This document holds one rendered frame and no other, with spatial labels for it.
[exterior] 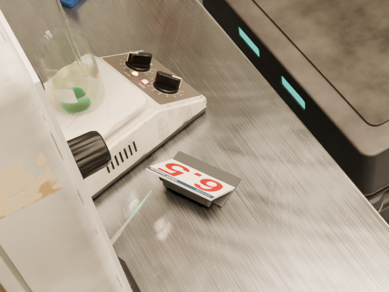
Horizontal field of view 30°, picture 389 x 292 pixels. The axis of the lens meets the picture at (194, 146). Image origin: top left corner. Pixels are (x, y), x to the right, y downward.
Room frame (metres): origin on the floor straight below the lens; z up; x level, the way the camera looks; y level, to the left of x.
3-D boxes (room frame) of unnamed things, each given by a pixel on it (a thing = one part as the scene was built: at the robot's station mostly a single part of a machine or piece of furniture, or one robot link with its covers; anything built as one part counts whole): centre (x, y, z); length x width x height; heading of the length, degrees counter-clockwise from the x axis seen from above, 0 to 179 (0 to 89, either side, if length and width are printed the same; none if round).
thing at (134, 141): (0.60, 0.10, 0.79); 0.22 x 0.13 x 0.08; 123
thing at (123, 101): (0.58, 0.12, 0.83); 0.12 x 0.12 x 0.01; 33
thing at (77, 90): (0.59, 0.12, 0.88); 0.07 x 0.06 x 0.08; 25
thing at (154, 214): (0.47, 0.07, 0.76); 0.06 x 0.06 x 0.02
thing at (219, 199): (0.50, 0.01, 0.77); 0.09 x 0.06 x 0.04; 48
